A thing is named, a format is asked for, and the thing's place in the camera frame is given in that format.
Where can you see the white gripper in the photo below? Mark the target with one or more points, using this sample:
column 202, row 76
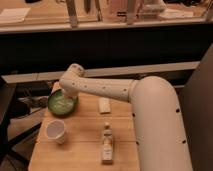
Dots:
column 70, row 95

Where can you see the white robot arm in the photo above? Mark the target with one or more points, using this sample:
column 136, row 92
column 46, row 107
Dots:
column 158, row 121

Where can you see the green ceramic bowl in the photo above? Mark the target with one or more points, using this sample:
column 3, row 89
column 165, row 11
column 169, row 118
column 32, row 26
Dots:
column 60, row 106

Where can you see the pale rectangular sponge block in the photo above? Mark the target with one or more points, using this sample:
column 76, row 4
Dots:
column 104, row 105

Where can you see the white paper cup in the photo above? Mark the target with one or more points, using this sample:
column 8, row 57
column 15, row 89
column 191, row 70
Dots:
column 56, row 131

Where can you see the black table at left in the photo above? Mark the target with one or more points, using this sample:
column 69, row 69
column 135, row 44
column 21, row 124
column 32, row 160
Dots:
column 6, row 97

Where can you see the small glass dressing bottle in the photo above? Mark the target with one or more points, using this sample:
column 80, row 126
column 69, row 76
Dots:
column 107, row 145

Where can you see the white paper sheet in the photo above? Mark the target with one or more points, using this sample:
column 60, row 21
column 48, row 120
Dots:
column 13, row 15

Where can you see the dark chair back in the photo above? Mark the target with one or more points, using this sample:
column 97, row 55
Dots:
column 197, row 108

